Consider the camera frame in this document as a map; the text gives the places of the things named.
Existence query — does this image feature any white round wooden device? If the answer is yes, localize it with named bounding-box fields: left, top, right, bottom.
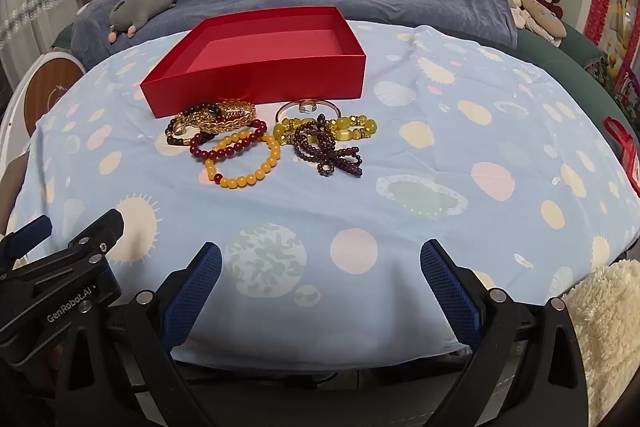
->
left=0, top=49, right=88, bottom=168

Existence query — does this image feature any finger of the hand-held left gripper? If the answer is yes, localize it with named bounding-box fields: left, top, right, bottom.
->
left=0, top=214, right=54, bottom=265
left=50, top=207, right=126, bottom=265

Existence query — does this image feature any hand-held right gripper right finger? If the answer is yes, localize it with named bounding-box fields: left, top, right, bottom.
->
left=419, top=239, right=588, bottom=427

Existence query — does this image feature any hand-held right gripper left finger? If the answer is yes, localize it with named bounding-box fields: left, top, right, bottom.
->
left=52, top=241, right=223, bottom=427

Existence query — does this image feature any purple small-bead string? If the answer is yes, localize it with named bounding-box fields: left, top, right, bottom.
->
left=292, top=116, right=364, bottom=178

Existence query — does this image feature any dark brown bead bracelet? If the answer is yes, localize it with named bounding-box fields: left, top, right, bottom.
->
left=166, top=104, right=223, bottom=148

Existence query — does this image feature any beige plush toy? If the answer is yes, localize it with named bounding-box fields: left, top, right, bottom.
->
left=500, top=0, right=568, bottom=48

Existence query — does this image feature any gold chain bracelet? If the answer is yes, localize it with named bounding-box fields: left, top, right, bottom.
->
left=200, top=101, right=257, bottom=132

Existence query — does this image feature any dark green sofa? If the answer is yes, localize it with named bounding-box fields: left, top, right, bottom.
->
left=465, top=0, right=640, bottom=148

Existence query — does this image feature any yellow bead bracelet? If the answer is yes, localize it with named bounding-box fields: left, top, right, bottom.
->
left=204, top=131, right=281, bottom=188

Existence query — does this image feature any yellow-green bead bracelet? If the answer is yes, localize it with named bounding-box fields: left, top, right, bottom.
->
left=272, top=114, right=378, bottom=146

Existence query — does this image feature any light blue spotted cloth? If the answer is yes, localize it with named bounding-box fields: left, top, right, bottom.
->
left=10, top=21, right=640, bottom=358

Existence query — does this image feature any grey plush toy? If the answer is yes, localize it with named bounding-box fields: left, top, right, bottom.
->
left=107, top=0, right=179, bottom=44

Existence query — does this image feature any gold bangle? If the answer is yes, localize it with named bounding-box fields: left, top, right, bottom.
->
left=276, top=98, right=344, bottom=122

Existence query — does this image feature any white fluffy rug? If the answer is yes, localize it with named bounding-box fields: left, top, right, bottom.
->
left=562, top=259, right=640, bottom=427

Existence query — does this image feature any dark red bead bracelet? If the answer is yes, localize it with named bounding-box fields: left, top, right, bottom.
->
left=189, top=119, right=268, bottom=162

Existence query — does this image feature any red cardboard box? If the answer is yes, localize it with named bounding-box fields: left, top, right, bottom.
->
left=139, top=6, right=367, bottom=118

